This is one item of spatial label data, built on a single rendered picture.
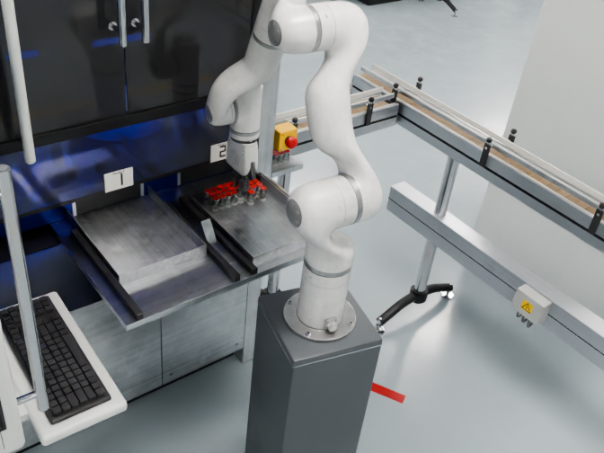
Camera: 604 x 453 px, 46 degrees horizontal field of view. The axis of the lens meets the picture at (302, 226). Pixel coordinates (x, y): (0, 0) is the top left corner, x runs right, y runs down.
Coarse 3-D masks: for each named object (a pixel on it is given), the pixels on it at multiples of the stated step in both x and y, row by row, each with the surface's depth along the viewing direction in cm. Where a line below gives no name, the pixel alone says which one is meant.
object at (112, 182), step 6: (126, 168) 197; (132, 168) 199; (108, 174) 195; (114, 174) 196; (126, 174) 198; (132, 174) 200; (108, 180) 196; (114, 180) 197; (126, 180) 199; (132, 180) 201; (108, 186) 197; (114, 186) 198; (120, 186) 199; (126, 186) 201
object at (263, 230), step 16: (272, 192) 225; (208, 208) 215; (240, 208) 217; (256, 208) 218; (272, 208) 219; (224, 224) 209; (240, 224) 210; (256, 224) 211; (272, 224) 212; (288, 224) 213; (240, 240) 204; (256, 240) 205; (272, 240) 205; (288, 240) 206; (304, 240) 203; (256, 256) 194; (272, 256) 198
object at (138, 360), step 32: (96, 320) 221; (160, 320) 241; (192, 320) 250; (224, 320) 261; (96, 352) 229; (128, 352) 238; (160, 352) 249; (192, 352) 260; (224, 352) 272; (128, 384) 247; (160, 384) 258
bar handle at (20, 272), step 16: (0, 176) 115; (0, 192) 117; (16, 208) 120; (16, 224) 121; (16, 240) 123; (16, 256) 125; (16, 272) 127; (16, 288) 129; (32, 304) 133; (32, 320) 135; (32, 336) 137; (32, 352) 139; (32, 368) 142; (48, 400) 149
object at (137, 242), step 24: (72, 216) 200; (96, 216) 206; (120, 216) 207; (144, 216) 209; (168, 216) 210; (96, 240) 197; (120, 240) 198; (144, 240) 199; (168, 240) 200; (192, 240) 201; (120, 264) 190; (144, 264) 191; (168, 264) 190
